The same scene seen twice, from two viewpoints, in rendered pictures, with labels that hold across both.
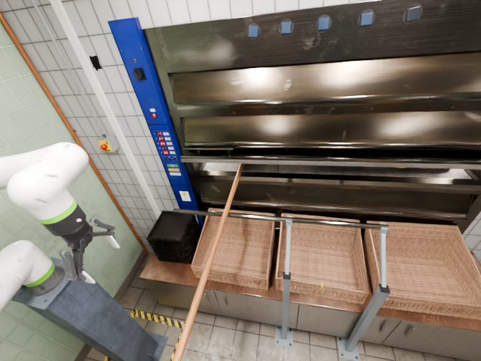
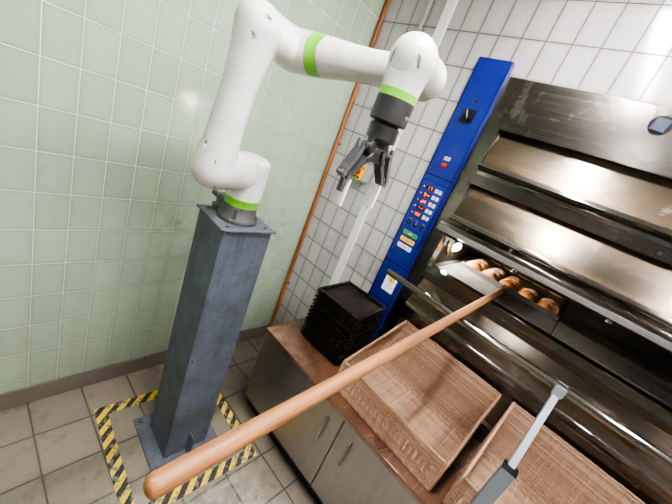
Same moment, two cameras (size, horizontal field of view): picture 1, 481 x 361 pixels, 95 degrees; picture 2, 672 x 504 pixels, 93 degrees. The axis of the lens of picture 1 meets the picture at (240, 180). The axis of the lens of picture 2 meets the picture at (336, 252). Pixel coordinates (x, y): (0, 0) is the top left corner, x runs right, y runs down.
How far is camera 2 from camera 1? 0.63 m
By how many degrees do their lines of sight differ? 25
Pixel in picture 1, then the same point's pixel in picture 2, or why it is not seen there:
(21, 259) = (258, 166)
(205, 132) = (488, 216)
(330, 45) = not seen: outside the picture
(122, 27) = (490, 66)
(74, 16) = (447, 44)
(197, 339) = (252, 486)
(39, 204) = (414, 64)
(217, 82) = (557, 165)
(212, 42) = (589, 118)
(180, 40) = (546, 101)
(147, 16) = (526, 67)
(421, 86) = not seen: outside the picture
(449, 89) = not seen: outside the picture
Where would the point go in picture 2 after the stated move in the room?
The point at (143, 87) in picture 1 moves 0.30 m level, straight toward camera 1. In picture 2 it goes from (459, 131) to (477, 127)
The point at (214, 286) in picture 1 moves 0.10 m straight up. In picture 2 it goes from (350, 415) to (359, 398)
